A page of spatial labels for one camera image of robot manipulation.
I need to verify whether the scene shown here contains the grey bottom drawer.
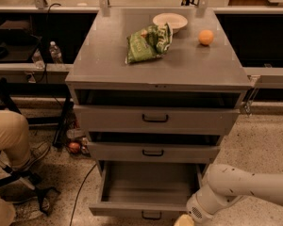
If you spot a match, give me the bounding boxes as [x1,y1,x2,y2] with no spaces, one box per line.
[90,161,205,220]

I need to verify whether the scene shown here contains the grey drawer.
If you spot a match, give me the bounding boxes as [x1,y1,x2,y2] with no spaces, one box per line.
[90,161,205,220]
[74,105,239,136]
[88,142,220,164]

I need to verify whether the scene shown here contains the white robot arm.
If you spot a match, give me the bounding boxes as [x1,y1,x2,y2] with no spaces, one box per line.
[174,164,283,226]

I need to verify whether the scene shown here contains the grey middle drawer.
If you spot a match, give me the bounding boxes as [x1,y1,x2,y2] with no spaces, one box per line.
[88,142,220,164]

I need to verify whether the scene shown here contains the grey top drawer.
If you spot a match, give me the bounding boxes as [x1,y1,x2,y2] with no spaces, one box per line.
[74,105,239,136]

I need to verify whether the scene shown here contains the grey drawer cabinet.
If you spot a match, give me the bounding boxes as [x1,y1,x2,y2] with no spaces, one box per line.
[65,7,253,177]

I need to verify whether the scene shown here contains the red apple on floor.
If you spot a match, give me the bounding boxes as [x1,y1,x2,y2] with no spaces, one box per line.
[68,142,80,153]

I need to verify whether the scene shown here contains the grey sneaker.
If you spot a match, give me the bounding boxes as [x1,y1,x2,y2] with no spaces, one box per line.
[20,142,50,171]

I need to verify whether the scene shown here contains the black table leg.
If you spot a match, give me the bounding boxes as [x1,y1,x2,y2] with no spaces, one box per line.
[52,95,74,148]

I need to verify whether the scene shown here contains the green chip bag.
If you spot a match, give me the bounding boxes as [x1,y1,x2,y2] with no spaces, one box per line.
[125,23,173,64]

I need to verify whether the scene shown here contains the orange fruit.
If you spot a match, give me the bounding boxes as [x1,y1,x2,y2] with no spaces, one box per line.
[198,30,214,46]

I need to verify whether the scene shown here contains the person's leg beige trousers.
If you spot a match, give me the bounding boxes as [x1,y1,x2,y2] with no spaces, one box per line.
[0,110,31,170]

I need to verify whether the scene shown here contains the white bowl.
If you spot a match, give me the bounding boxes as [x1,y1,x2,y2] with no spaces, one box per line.
[153,13,188,34]

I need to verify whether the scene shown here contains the clear water bottle right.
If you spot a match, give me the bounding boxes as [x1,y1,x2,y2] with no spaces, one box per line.
[49,41,63,64]

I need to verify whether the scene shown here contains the clear water bottle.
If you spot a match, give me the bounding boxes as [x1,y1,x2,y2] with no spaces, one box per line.
[32,49,45,70]
[49,41,63,64]

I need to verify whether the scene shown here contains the clear water bottle left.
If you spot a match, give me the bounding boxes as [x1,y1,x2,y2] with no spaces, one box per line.
[32,49,45,70]

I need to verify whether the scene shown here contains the black floor cable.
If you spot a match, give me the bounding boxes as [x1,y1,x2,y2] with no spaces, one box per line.
[69,163,98,226]

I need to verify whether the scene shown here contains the black hanging cable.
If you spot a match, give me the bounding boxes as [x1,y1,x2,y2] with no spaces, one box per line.
[34,2,62,83]

